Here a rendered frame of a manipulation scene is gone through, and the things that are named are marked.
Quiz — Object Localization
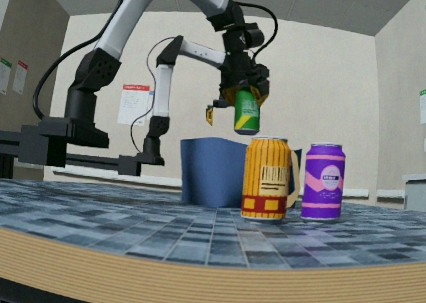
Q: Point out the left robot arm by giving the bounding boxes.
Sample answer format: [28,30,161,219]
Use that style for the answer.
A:
[136,35,230,160]

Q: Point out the green drink can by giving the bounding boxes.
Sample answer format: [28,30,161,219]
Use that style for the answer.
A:
[234,85,261,136]

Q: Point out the purple drink can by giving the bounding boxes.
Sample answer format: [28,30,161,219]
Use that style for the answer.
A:
[301,142,346,224]

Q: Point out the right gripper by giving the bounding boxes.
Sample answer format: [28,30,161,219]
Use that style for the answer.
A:
[219,52,270,108]

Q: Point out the yellow striped drink can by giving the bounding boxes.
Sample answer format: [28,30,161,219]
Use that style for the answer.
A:
[241,136,291,225]

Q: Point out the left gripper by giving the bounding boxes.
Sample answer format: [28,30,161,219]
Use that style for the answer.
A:
[206,99,227,126]

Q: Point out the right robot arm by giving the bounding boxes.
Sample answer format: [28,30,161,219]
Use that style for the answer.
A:
[41,0,265,137]

